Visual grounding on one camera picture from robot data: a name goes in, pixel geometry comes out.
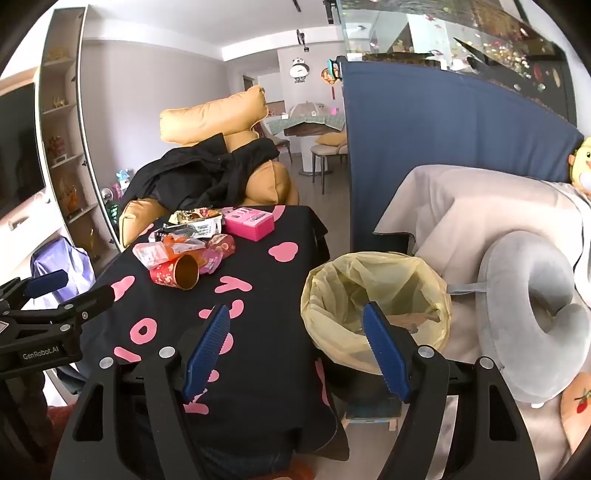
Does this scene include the pink white snack packet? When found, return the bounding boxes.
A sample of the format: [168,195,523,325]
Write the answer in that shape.
[133,241,171,268]

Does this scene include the dining chair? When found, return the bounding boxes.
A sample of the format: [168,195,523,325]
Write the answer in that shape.
[263,120,294,162]
[310,134,349,195]

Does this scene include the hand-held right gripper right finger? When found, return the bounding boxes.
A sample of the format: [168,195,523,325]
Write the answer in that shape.
[362,302,541,480]

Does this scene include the white display shelf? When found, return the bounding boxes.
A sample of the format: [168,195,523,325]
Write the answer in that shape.
[39,7,121,259]

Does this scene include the purple bag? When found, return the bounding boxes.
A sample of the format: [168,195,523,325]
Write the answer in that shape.
[30,235,97,310]

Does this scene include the yellow armchair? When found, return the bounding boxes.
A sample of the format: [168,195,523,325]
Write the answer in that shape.
[119,85,300,250]

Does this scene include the strawberry print cushion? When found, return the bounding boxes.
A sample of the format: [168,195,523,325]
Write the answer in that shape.
[560,376,591,455]

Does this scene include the mesh food cover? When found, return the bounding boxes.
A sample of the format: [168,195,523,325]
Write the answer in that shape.
[287,100,326,120]

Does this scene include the yellow plush toy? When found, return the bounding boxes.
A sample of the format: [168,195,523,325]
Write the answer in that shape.
[569,136,591,195]

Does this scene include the beige blanket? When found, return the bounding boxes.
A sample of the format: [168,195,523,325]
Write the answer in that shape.
[373,164,591,462]

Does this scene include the small colourful toys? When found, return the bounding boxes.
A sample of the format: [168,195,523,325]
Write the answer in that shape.
[99,168,134,217]

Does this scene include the low wooden stand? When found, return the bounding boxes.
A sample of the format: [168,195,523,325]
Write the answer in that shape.
[344,399,402,432]

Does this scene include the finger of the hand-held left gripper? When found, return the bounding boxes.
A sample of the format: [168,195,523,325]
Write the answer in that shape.
[28,285,115,330]
[0,270,70,303]

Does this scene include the white green milk carton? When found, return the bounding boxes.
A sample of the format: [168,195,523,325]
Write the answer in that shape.
[164,217,225,240]

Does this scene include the blue partition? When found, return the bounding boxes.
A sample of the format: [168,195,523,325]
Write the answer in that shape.
[342,60,585,254]

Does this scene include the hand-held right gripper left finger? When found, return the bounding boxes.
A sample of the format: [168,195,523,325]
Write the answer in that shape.
[48,305,232,480]

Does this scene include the trash bin with yellow bag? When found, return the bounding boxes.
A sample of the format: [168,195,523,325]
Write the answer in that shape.
[300,250,453,407]

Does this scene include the grey neck pillow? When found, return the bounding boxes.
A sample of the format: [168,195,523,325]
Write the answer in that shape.
[445,231,591,407]

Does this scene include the magenta wrapper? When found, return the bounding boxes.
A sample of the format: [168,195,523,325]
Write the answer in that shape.
[196,249,225,274]

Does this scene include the black tablecloth with pink prints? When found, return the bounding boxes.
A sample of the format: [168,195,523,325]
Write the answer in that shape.
[76,203,352,480]

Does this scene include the red paper cup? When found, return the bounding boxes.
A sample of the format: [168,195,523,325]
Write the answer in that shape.
[150,255,200,291]

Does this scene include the red cookie snack packet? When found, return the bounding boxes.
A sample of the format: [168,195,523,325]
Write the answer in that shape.
[205,234,237,257]

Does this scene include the hanging wall ornament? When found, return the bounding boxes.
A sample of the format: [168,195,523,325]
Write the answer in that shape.
[321,58,342,100]

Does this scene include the pink box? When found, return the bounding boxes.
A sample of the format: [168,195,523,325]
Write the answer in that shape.
[221,206,275,242]

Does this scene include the red white snack packet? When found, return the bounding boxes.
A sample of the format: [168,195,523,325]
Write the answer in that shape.
[170,209,223,224]

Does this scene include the panda wall clock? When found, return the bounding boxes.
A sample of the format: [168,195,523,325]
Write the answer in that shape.
[288,56,311,85]

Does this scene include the black television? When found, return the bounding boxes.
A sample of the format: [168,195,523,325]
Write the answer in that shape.
[0,83,47,217]

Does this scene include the dining table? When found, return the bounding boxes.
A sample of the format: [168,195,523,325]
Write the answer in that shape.
[265,108,347,176]

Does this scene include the white television cabinet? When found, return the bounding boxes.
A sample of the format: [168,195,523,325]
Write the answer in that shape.
[0,196,70,287]

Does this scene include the glass fish tank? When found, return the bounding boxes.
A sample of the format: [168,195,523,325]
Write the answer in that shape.
[335,0,580,127]

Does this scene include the black jacket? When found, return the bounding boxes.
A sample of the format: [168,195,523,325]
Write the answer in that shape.
[119,136,281,213]

